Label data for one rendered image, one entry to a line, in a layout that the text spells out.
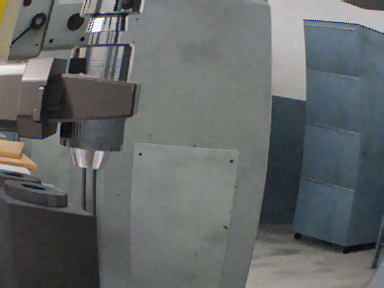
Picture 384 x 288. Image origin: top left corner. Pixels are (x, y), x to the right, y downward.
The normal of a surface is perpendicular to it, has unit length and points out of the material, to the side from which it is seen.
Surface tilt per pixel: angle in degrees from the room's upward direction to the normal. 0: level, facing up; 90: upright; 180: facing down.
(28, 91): 90
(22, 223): 90
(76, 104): 90
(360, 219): 90
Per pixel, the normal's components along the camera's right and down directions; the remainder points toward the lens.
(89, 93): 0.00, 0.05
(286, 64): 0.30, 0.07
